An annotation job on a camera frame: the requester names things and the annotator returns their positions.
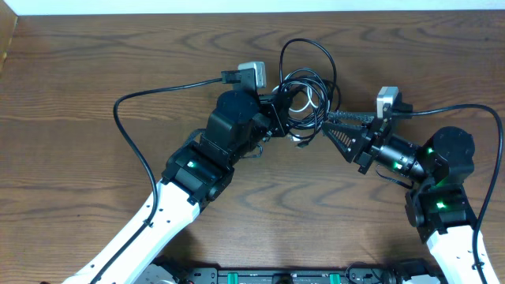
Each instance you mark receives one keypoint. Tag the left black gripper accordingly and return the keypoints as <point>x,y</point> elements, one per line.
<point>278,107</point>

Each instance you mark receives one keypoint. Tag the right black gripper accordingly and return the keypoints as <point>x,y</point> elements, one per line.
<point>359,136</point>

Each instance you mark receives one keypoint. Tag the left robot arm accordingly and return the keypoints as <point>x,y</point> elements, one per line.
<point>194,176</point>

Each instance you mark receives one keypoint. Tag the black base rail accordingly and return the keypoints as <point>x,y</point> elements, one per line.
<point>407,272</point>

